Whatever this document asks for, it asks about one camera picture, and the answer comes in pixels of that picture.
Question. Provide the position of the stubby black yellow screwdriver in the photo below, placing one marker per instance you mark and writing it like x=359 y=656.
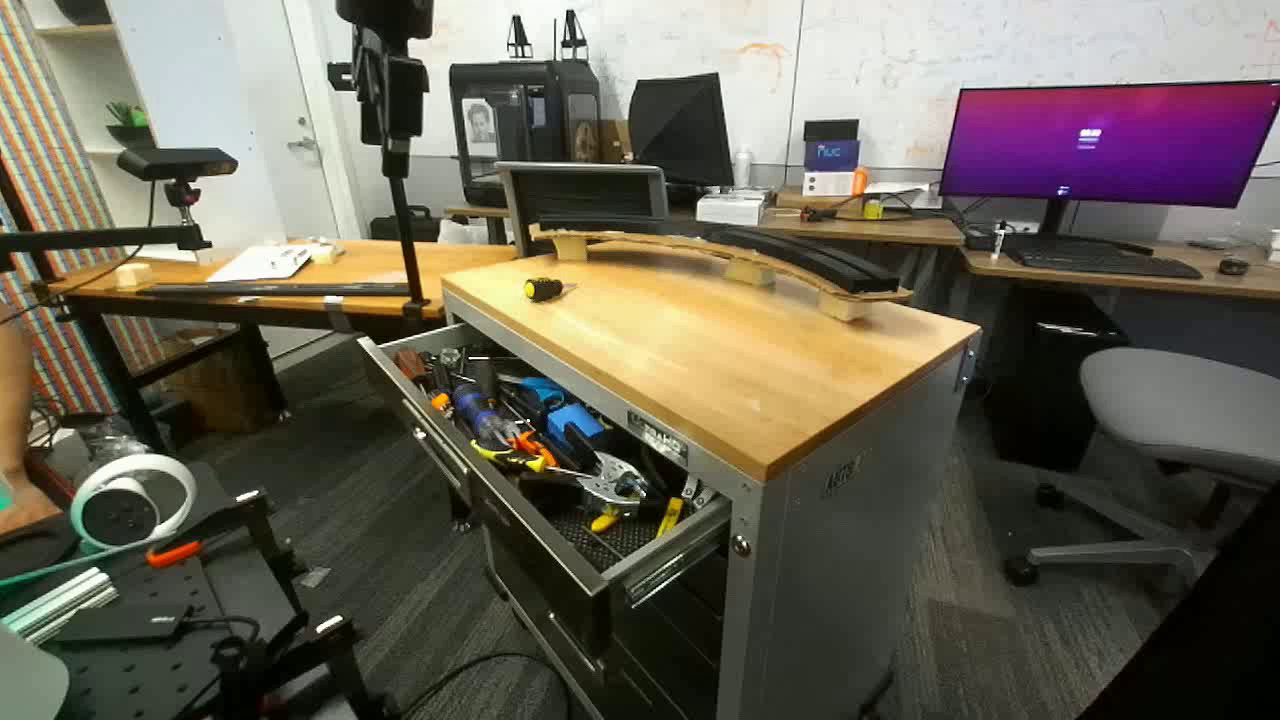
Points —
x=541 y=290

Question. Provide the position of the grey metal cabinet drawer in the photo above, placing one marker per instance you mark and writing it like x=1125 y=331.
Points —
x=532 y=522

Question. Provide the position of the grey tool cabinet wooden top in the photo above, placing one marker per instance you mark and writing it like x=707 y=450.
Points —
x=746 y=361

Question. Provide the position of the curved wooden track piece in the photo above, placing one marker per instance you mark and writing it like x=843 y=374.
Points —
x=746 y=262

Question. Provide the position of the grey framed black panel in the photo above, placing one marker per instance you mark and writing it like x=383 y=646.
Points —
x=583 y=198

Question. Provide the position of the small white box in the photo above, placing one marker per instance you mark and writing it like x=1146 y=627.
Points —
x=731 y=206

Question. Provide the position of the black monitor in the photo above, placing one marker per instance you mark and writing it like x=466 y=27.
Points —
x=683 y=126

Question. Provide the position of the blue white cardboard box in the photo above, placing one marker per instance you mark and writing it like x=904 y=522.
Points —
x=831 y=154

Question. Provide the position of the long wooden workbench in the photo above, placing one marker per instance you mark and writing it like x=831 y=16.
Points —
x=345 y=264

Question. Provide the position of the white papers stack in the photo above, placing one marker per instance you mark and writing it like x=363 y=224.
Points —
x=266 y=262

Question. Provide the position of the black computer tower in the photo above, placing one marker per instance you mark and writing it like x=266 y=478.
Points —
x=1053 y=381

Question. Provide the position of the white door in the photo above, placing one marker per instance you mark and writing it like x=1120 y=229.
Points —
x=284 y=123

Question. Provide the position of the wooden office desk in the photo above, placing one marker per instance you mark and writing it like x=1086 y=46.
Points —
x=1066 y=274

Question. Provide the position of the black computer keyboard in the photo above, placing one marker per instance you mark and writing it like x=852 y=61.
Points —
x=1095 y=258

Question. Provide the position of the purple screen computer monitor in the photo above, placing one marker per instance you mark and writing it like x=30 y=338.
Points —
x=1105 y=143

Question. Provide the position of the white tape roll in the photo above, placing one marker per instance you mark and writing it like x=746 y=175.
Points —
x=130 y=501

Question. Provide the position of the grey office chair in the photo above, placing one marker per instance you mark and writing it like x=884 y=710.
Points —
x=1183 y=407

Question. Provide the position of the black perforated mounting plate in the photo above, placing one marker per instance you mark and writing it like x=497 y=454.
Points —
x=146 y=655

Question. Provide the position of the black computer mouse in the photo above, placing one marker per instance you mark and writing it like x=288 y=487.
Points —
x=1235 y=264

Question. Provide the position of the silver aluminium extrusion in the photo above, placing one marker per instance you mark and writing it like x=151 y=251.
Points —
x=60 y=602

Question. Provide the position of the black 3D printer enclosure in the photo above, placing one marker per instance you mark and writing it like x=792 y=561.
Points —
x=524 y=123

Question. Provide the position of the black camera on stand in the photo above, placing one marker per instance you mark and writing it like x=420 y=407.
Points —
x=391 y=81

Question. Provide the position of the black depth camera bar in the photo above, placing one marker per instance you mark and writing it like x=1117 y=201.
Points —
x=178 y=163

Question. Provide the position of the white wall shelf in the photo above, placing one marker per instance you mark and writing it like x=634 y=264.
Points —
x=92 y=81

